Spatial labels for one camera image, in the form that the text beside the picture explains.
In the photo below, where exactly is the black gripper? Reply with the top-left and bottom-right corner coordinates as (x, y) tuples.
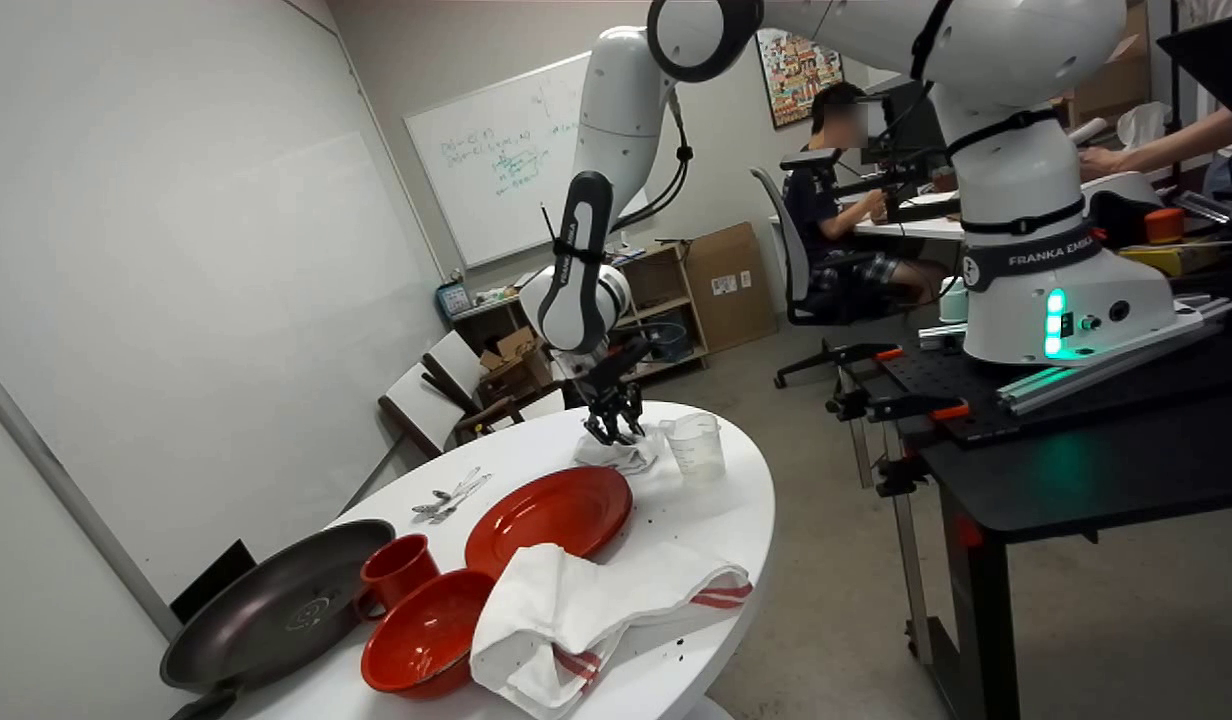
(571, 332), (650, 444)

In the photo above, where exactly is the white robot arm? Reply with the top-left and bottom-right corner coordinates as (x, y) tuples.
(531, 0), (1130, 444)

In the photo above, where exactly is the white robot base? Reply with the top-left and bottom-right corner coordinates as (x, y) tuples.
(955, 122), (1176, 365)

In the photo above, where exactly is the white folded towel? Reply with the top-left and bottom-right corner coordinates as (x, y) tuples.
(468, 543), (751, 720)

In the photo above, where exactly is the clear plastic cup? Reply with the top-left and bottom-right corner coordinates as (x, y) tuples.
(667, 414), (722, 483)

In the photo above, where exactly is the red plate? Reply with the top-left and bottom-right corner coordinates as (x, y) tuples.
(463, 469), (630, 578)

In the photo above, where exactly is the cardboard box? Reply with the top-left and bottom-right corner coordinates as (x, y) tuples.
(682, 221), (775, 352)

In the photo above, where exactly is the metal fork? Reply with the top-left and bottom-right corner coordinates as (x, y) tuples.
(410, 495), (463, 525)

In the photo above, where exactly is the metal spoon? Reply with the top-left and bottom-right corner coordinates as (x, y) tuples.
(433, 469), (492, 499)

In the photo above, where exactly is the orange black clamp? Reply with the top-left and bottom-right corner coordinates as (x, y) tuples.
(827, 389), (973, 421)

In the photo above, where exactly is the red mug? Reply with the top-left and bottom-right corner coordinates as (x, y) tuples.
(360, 536), (437, 615)

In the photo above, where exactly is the seated person in dark shirt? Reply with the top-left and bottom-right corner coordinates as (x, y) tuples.
(779, 78), (941, 323)

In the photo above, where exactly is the black office chair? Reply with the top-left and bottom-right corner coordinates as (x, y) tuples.
(747, 149), (911, 392)

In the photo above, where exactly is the red bowl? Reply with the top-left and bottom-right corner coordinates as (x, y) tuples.
(360, 569), (492, 700)

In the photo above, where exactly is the black frying pan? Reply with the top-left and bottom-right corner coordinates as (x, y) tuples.
(159, 520), (397, 720)

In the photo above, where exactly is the black perforated workbench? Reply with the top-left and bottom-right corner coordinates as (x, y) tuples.
(832, 329), (1232, 720)

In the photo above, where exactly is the round white pedestal table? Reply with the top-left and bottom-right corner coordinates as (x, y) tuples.
(228, 401), (775, 720)

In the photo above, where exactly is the whiteboard on wall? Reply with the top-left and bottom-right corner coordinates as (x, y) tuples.
(406, 54), (587, 267)

